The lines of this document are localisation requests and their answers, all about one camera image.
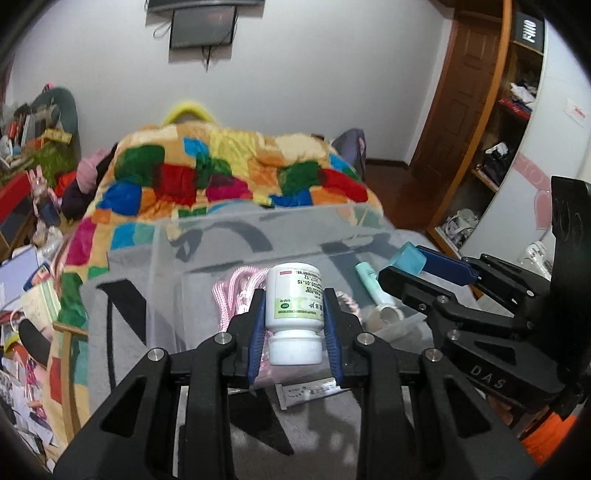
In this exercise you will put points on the pink cloth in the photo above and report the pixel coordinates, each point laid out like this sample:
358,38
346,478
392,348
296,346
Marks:
92,168

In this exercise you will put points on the silver ointment tube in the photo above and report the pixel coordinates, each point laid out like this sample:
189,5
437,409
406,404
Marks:
307,391

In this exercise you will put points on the green padded chair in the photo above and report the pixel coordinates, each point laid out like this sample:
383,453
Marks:
64,120

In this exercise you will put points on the black box with white print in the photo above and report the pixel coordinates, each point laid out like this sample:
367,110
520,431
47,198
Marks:
529,33

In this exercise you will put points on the grey purple pillow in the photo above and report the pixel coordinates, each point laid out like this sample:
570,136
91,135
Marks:
351,150

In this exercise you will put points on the clear plastic storage box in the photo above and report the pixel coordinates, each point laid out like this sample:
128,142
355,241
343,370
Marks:
217,240

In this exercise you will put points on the white medicine bottle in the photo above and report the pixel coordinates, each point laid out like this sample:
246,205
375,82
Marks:
295,300

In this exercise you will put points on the pile of papers and books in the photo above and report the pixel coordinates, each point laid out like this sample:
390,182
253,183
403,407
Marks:
21,383

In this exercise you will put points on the rabbit doll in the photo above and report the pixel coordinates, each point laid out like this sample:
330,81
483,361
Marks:
44,198

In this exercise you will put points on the yellow pillow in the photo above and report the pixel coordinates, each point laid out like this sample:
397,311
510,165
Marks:
189,112

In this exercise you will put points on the red box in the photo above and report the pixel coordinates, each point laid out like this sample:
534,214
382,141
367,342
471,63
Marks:
14,198

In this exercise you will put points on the colourful patchwork blanket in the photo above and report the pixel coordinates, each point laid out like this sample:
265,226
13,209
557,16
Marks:
207,175

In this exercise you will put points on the light blue folder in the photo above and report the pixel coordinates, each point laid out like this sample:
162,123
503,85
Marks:
16,277

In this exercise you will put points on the white cabinet panel pink print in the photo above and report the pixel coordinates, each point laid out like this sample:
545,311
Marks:
549,138

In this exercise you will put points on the white shoes with black print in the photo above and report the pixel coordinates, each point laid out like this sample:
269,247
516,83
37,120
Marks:
535,258

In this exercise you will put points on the mint green tube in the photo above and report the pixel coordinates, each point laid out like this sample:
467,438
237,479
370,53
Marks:
371,281

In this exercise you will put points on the wooden chair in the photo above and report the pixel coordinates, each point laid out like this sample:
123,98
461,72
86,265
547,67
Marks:
60,350

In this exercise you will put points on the wooden open shelf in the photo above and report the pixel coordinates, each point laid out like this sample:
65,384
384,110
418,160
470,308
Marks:
503,138

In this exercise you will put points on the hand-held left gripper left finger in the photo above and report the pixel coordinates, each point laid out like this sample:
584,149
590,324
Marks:
256,339

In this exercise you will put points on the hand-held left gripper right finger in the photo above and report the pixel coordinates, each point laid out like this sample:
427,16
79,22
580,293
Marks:
333,339

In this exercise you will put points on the wall television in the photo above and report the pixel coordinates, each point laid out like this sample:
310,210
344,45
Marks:
203,27

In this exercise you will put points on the person's right forearm orange sleeve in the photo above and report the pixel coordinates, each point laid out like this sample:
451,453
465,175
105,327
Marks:
561,438

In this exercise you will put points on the light blue plastic cap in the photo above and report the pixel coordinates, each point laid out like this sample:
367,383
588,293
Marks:
406,259

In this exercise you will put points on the wooden door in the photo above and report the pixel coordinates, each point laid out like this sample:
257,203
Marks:
455,115

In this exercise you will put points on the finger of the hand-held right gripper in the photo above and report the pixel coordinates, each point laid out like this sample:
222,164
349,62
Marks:
415,288
445,266

